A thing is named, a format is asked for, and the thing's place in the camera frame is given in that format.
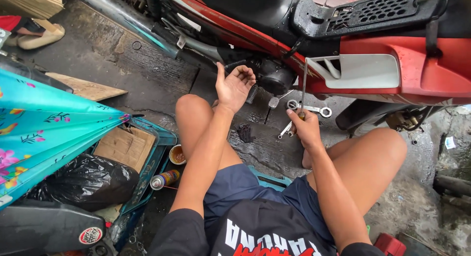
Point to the small cup with brown residue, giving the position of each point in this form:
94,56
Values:
177,155

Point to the navy blue shorts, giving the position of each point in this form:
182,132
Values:
246,191

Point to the beige slipper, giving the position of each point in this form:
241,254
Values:
42,38

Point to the dark pipe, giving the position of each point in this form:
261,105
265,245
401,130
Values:
452,185

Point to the black rag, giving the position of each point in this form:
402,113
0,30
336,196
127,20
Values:
245,132

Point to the teal floral umbrella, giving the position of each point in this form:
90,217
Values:
48,131

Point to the person's right fingers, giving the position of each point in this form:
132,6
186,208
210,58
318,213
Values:
294,120

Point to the black rear carrier rack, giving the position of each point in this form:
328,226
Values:
368,11

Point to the spray can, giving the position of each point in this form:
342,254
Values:
164,179

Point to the metal foot pedal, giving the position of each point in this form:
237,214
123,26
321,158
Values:
274,102

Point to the black plastic bag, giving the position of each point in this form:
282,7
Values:
84,182

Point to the black ribbed footpeg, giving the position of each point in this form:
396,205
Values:
252,94

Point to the brown cardboard piece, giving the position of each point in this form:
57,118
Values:
125,147

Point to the black fender with round sticker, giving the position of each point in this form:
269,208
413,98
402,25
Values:
44,230

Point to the red motorcycle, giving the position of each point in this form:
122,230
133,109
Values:
404,64

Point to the white paper scrap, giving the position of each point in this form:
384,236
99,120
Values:
450,142

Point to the teal plastic crate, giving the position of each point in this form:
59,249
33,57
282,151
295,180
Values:
154,164

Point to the person's right leg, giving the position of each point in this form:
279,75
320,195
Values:
364,164

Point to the small silver wrench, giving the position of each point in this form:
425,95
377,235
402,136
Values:
284,131

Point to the black curved panel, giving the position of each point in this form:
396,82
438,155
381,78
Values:
33,74

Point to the black printed shirt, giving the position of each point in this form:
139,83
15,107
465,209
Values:
257,230

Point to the person's left hand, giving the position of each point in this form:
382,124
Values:
231,92

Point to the person's right hand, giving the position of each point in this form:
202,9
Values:
308,131

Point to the flat wooden board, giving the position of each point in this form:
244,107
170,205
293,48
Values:
88,88

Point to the person's left leg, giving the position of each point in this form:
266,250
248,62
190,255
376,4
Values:
193,127

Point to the blue plastic stool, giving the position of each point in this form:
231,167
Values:
270,180

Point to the long thin screwdriver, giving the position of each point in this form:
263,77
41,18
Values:
303,86

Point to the chrome exhaust pipe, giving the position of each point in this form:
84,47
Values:
128,18

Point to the stack of wooden boards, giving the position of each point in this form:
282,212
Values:
31,2

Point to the red plastic box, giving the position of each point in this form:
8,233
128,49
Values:
389,245

